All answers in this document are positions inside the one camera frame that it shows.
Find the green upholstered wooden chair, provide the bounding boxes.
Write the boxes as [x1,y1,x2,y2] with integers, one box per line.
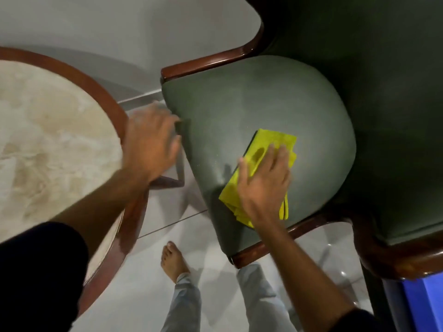
[149,0,443,332]

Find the round marble table wooden rim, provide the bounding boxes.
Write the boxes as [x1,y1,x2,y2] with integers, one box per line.
[0,46,150,318]

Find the blue object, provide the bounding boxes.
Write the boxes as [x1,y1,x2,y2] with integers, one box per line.
[383,272,443,332]

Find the person's right hand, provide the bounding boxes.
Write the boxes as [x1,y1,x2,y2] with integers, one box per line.
[237,143,292,229]

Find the person's bare foot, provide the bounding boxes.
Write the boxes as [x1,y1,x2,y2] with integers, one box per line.
[161,241,191,285]

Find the light grey trousers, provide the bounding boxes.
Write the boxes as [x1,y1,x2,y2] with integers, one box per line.
[161,263,299,332]

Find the person's right forearm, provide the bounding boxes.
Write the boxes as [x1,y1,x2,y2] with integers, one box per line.
[254,218,358,332]

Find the person's left forearm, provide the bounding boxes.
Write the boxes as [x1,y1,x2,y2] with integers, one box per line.
[51,167,153,260]

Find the yellow cleaning cloth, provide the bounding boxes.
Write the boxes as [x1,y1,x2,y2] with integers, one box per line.
[218,128,298,228]

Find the black shirt sleeve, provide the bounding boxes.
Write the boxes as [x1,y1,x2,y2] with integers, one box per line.
[329,308,393,332]
[0,221,89,332]

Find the person's left hand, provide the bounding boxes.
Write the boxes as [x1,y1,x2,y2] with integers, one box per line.
[122,103,183,184]

